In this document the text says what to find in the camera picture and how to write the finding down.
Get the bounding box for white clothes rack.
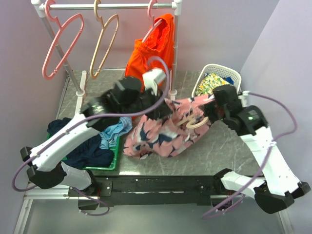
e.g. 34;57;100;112
31;0;182;111

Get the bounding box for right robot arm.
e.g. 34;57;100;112
205;85;311;214

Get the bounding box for beige hanger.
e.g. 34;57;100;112
89;0;120;79
176;114;209;129

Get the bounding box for pink hanger holding shorts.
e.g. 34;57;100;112
142;0;162;43

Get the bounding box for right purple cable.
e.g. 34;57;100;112
201;92;298;220

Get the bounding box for light blue shorts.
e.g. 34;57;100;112
99;117;133;149

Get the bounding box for orange shorts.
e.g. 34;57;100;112
125;13;175;92

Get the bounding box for lemon print cloth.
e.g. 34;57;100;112
195;73;230;96

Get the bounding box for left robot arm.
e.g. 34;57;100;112
20;69;170;196

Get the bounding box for green plastic tray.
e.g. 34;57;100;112
46;133;121;171

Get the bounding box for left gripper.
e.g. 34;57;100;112
121;86;174;121

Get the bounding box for navy blue garment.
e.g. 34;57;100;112
47;117;115;169

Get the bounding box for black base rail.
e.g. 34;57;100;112
83;175;233;207

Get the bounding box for pink hanger far left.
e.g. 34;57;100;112
41;0;85;80

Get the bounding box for pink patterned shorts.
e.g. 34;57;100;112
123;95;213;158

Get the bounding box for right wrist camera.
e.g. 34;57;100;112
240;91;250;100

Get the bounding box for white plastic basket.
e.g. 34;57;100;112
191;63;242;97

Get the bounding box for blue cloth in basket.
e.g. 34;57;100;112
224;77;234;85

